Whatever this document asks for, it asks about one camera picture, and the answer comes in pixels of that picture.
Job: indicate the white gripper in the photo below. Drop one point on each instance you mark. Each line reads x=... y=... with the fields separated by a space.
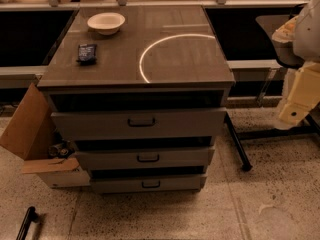
x=308 y=34

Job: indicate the grey drawer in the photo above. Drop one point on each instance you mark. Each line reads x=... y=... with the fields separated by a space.
x=149 y=184
x=147 y=158
x=141 y=124

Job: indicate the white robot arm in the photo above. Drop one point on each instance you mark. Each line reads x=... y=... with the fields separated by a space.
x=303 y=31

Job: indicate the grey drawer cabinet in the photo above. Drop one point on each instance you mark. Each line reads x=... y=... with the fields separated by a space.
x=162 y=58

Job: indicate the open cardboard box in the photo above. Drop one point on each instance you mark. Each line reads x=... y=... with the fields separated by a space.
x=29 y=135

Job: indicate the white bowl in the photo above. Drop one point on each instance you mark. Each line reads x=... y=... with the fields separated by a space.
x=106 y=23

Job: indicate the dark snack packet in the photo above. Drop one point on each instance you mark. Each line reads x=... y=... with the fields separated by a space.
x=87 y=53

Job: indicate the cans in box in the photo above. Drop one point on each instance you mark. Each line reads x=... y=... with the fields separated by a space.
x=60 y=150

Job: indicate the black bar on floor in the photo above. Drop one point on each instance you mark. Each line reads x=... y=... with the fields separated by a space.
x=30 y=217

